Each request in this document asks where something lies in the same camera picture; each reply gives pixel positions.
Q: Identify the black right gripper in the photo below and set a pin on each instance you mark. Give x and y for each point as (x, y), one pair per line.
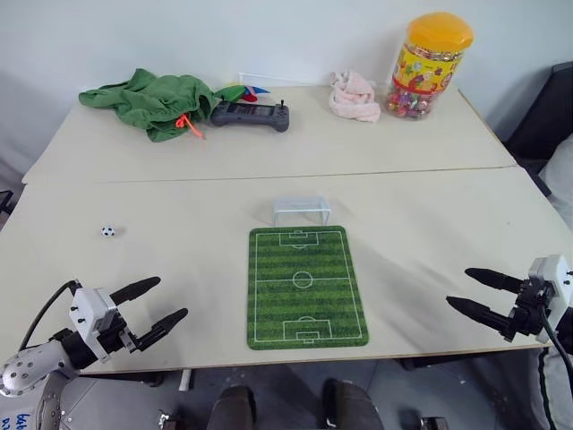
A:
(528, 313)

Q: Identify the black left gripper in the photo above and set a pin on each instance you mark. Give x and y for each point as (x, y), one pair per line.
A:
(114, 338)

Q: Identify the tiny soccer ball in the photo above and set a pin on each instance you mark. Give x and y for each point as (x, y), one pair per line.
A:
(108, 230)

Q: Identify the green soccer field mat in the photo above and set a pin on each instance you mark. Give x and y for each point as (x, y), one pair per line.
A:
(309, 309)

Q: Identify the white table leg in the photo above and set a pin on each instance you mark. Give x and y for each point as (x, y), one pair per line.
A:
(185, 380)

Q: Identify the dark rounded shape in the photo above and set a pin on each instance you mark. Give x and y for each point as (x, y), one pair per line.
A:
(351, 405)
(235, 410)

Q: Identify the black object beside table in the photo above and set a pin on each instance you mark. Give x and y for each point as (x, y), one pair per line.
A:
(5, 202)

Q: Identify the small white toy goal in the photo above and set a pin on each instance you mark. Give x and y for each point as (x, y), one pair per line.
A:
(301, 203)

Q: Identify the black chair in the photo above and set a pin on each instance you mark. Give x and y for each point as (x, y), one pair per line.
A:
(544, 116)

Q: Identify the grey handheld controller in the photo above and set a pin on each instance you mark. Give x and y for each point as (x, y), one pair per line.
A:
(250, 115)

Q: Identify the yellow-lidded candy jar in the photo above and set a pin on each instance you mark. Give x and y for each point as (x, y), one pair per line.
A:
(425, 76)

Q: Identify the pink folded towel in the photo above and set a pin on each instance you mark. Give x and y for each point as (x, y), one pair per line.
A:
(353, 100)

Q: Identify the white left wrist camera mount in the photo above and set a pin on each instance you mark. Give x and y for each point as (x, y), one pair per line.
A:
(89, 313)

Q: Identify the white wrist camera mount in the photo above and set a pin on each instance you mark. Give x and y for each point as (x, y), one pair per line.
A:
(554, 273)
(89, 313)

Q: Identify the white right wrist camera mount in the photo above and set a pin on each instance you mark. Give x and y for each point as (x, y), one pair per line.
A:
(554, 273)

